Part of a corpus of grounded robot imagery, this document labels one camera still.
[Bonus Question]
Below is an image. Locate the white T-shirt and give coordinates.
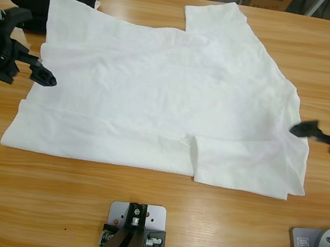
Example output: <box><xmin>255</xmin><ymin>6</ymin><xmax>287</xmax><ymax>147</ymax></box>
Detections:
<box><xmin>0</xmin><ymin>0</ymin><xmax>330</xmax><ymax>203</ymax></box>

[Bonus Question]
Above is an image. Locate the white metal frame leg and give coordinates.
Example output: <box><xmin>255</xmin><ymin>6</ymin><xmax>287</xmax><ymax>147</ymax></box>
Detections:
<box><xmin>304</xmin><ymin>0</ymin><xmax>326</xmax><ymax>19</ymax></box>

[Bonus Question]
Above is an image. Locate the white mount plate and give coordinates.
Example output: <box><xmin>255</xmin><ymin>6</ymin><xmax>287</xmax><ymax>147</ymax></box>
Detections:
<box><xmin>106</xmin><ymin>198</ymin><xmax>170</xmax><ymax>233</ymax></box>

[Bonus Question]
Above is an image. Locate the dark camera post with bracket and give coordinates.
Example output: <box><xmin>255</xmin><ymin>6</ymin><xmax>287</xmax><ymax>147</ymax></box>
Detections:
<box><xmin>89</xmin><ymin>197</ymin><xmax>173</xmax><ymax>247</ymax></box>

